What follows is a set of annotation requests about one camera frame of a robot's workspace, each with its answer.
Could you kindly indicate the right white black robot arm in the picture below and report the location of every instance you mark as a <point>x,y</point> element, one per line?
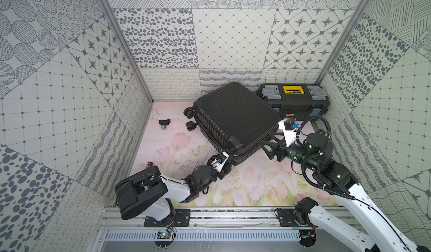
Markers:
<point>319,170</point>

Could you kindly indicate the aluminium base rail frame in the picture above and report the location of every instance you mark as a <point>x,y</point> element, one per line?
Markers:
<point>201,218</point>

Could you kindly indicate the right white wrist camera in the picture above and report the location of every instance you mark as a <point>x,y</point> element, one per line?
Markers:
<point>289,128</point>

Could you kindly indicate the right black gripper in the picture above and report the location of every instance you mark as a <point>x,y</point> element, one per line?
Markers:
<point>274,147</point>

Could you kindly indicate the black toolbox yellow label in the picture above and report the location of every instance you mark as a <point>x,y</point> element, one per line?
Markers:
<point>298,101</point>

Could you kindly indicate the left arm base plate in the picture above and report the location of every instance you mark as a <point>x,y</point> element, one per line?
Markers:
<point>179,218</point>

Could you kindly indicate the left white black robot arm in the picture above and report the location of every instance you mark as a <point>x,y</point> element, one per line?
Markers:
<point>150,192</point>

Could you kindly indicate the black ribbed hard-shell suitcase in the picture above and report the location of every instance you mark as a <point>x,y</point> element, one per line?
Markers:
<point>233,118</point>

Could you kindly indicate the small black metal clip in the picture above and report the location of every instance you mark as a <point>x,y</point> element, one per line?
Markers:
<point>164,123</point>

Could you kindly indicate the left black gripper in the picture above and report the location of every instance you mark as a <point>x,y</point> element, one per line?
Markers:
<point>225,166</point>

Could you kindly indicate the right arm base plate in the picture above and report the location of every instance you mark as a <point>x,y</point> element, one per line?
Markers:
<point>293,218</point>

